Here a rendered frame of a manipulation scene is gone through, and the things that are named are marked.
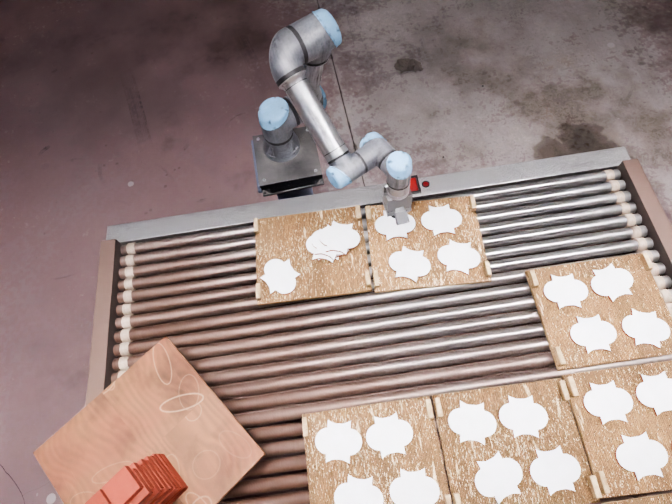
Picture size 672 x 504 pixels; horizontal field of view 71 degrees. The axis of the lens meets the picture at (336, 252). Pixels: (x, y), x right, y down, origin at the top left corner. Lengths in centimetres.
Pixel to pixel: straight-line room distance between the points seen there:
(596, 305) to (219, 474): 131
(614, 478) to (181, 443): 127
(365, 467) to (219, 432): 45
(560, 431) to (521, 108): 232
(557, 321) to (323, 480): 91
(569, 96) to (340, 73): 155
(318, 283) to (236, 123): 195
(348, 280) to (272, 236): 34
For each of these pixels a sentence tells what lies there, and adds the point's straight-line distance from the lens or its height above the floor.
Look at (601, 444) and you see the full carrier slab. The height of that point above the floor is 94.
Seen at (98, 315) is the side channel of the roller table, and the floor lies 95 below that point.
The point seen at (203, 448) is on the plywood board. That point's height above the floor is 104.
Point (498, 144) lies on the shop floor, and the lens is 326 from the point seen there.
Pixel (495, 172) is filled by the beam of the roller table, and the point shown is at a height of 92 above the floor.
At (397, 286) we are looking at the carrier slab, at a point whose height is 94.
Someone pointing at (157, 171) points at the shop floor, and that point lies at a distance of 339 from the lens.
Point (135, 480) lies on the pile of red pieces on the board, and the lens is 133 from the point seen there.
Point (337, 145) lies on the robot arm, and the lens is 146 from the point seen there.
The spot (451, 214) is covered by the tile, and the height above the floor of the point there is 95.
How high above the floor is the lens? 251
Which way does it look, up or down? 64 degrees down
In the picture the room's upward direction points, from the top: 10 degrees counter-clockwise
